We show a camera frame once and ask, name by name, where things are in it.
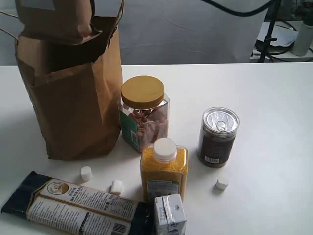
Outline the dark can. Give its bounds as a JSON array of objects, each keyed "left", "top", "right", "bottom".
[{"left": 197, "top": 107, "right": 240, "bottom": 168}]

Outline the brown paper bag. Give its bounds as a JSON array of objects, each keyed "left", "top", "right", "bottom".
[{"left": 0, "top": 0, "right": 126, "bottom": 161}]

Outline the nut jar with yellow lid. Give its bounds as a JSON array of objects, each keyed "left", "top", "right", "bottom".
[{"left": 118, "top": 75, "right": 170, "bottom": 152}]

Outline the yellow millet bottle white cap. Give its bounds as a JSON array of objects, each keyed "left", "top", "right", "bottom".
[{"left": 140, "top": 138, "right": 189, "bottom": 202}]

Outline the white marshmallow middle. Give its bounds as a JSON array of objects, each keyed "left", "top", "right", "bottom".
[{"left": 110, "top": 180, "right": 123, "bottom": 195}]

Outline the white marshmallow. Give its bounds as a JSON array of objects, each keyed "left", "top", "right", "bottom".
[
  {"left": 80, "top": 166, "right": 93, "bottom": 182},
  {"left": 110, "top": 180, "right": 123, "bottom": 195},
  {"left": 215, "top": 177, "right": 228, "bottom": 190}
]

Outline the white backdrop cloth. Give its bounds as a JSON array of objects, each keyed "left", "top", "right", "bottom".
[{"left": 0, "top": 0, "right": 268, "bottom": 65}]

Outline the white marshmallow left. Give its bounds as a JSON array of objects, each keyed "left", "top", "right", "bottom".
[{"left": 80, "top": 166, "right": 93, "bottom": 182}]

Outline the white marshmallow right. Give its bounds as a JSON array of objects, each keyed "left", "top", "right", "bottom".
[{"left": 215, "top": 177, "right": 228, "bottom": 190}]

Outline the small white milk carton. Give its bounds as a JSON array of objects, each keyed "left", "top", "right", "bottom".
[{"left": 154, "top": 194, "right": 187, "bottom": 235}]

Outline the dark noodle packet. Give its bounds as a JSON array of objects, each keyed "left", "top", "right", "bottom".
[{"left": 1, "top": 171, "right": 154, "bottom": 235}]

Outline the white cylinder container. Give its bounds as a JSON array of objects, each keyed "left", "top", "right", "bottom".
[{"left": 291, "top": 17, "right": 313, "bottom": 56}]

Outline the black tripod stand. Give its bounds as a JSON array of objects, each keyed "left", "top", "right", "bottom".
[{"left": 255, "top": 0, "right": 281, "bottom": 63}]

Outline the black cable overhead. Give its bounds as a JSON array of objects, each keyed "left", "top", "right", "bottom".
[{"left": 202, "top": 0, "right": 276, "bottom": 18}]

